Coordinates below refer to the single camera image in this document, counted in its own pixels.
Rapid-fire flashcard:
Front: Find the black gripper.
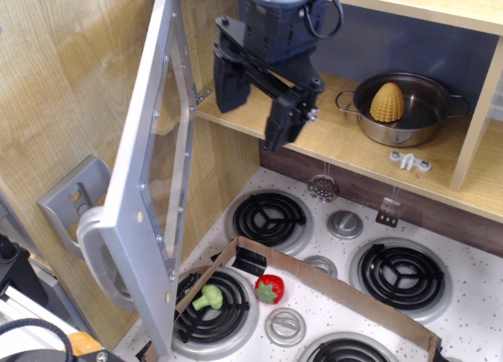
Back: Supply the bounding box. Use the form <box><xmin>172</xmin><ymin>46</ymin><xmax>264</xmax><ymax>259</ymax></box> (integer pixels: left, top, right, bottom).
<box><xmin>214</xmin><ymin>0</ymin><xmax>329</xmax><ymax>152</ymax></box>

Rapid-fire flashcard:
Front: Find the grey microwave door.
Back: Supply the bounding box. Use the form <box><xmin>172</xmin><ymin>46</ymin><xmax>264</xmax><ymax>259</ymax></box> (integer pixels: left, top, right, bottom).
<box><xmin>77</xmin><ymin>0</ymin><xmax>196</xmax><ymax>357</ymax></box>

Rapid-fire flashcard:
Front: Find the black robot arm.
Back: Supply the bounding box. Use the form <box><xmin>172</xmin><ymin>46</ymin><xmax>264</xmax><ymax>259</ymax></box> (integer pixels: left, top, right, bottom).
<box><xmin>214</xmin><ymin>0</ymin><xmax>343</xmax><ymax>152</ymax></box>

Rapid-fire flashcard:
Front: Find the hanging metal strainer spoon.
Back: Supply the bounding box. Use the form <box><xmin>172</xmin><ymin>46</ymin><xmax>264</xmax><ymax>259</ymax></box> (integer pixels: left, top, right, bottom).
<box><xmin>307</xmin><ymin>163</ymin><xmax>340</xmax><ymax>203</ymax></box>

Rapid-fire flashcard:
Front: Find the back left stove burner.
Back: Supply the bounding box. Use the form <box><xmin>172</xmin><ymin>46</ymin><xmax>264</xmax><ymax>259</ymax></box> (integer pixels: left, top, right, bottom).
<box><xmin>225</xmin><ymin>190</ymin><xmax>314</xmax><ymax>256</ymax></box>

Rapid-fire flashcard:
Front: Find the stove burner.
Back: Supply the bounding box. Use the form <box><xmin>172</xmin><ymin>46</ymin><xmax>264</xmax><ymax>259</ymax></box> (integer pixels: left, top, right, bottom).
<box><xmin>347</xmin><ymin>237</ymin><xmax>453</xmax><ymax>324</ymax></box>
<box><xmin>171</xmin><ymin>268</ymin><xmax>259</xmax><ymax>361</ymax></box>
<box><xmin>225</xmin><ymin>190</ymin><xmax>314</xmax><ymax>256</ymax></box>
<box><xmin>298</xmin><ymin>331</ymin><xmax>398</xmax><ymax>362</ymax></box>

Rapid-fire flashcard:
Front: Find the yellow toy corn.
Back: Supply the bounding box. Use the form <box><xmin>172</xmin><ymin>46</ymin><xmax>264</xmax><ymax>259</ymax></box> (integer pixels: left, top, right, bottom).
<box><xmin>370</xmin><ymin>82</ymin><xmax>405</xmax><ymax>122</ymax></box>

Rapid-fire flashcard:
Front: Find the grey back stove knob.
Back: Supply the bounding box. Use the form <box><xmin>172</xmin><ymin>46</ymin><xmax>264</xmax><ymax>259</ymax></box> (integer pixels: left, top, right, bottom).
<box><xmin>327</xmin><ymin>210</ymin><xmax>363</xmax><ymax>240</ymax></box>

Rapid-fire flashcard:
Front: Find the grey stove knob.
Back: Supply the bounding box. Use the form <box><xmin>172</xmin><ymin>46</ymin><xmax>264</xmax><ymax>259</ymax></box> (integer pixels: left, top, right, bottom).
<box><xmin>327</xmin><ymin>210</ymin><xmax>363</xmax><ymax>240</ymax></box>
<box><xmin>264</xmin><ymin>308</ymin><xmax>307</xmax><ymax>348</ymax></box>
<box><xmin>303</xmin><ymin>255</ymin><xmax>338</xmax><ymax>278</ymax></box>

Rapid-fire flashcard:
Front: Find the white door latch clip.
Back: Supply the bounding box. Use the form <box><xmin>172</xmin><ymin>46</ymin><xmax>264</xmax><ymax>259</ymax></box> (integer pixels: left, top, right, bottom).
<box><xmin>389</xmin><ymin>151</ymin><xmax>432</xmax><ymax>172</ymax></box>

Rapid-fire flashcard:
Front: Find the brown cardboard barrier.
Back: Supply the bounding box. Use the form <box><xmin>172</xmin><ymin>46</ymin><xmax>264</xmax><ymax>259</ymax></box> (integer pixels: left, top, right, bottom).
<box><xmin>182</xmin><ymin>237</ymin><xmax>439</xmax><ymax>361</ymax></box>

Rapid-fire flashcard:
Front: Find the steel cooking pot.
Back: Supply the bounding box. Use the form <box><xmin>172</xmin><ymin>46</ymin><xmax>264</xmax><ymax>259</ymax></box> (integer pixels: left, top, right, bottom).
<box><xmin>336</xmin><ymin>72</ymin><xmax>472</xmax><ymax>148</ymax></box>

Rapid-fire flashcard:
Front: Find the hanging metal spatula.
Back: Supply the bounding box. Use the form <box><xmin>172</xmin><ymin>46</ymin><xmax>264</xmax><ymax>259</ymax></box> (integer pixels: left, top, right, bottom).
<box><xmin>376</xmin><ymin>187</ymin><xmax>402</xmax><ymax>228</ymax></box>

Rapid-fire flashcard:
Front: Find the grey middle stove knob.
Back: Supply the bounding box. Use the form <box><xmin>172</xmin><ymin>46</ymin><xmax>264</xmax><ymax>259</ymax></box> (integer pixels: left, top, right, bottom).
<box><xmin>303</xmin><ymin>255</ymin><xmax>338</xmax><ymax>278</ymax></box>

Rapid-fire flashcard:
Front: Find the red toy strawberry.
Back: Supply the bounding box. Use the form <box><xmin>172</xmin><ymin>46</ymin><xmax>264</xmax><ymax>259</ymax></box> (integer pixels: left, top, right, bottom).
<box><xmin>255</xmin><ymin>274</ymin><xmax>285</xmax><ymax>304</ymax></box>

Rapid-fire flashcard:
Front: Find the green toy broccoli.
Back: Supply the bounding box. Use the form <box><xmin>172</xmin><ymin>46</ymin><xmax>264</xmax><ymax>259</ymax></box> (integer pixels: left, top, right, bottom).
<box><xmin>192</xmin><ymin>285</ymin><xmax>223</xmax><ymax>311</ymax></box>

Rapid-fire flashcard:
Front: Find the grey front stove knob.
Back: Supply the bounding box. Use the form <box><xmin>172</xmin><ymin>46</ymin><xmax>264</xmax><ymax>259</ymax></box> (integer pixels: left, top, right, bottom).
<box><xmin>264</xmin><ymin>308</ymin><xmax>307</xmax><ymax>348</ymax></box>

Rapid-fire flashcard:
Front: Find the back right stove burner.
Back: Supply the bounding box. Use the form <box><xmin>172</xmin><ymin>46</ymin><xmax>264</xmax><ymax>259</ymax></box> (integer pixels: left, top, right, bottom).
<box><xmin>347</xmin><ymin>237</ymin><xmax>453</xmax><ymax>324</ymax></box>

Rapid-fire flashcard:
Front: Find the front left stove burner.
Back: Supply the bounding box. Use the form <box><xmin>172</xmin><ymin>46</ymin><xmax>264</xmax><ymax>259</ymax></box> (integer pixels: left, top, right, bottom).
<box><xmin>171</xmin><ymin>268</ymin><xmax>259</xmax><ymax>361</ymax></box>

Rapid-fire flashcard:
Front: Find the front right stove burner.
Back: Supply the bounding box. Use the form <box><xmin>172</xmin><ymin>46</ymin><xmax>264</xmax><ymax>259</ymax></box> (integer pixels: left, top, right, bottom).
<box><xmin>298</xmin><ymin>331</ymin><xmax>398</xmax><ymax>362</ymax></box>

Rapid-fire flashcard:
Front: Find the orange toy food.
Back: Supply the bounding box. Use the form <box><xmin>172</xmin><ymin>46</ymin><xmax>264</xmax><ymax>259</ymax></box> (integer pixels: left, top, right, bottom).
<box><xmin>68</xmin><ymin>331</ymin><xmax>103</xmax><ymax>357</ymax></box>

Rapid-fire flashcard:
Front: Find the grey wall phone holder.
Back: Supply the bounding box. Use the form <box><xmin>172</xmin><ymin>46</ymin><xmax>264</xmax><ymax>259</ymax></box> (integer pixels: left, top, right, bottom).
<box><xmin>37</xmin><ymin>155</ymin><xmax>111</xmax><ymax>258</ymax></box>

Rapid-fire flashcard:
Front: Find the black braided cable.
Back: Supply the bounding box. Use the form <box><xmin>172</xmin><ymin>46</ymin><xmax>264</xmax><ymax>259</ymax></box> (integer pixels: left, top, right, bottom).
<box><xmin>0</xmin><ymin>317</ymin><xmax>75</xmax><ymax>359</ymax></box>

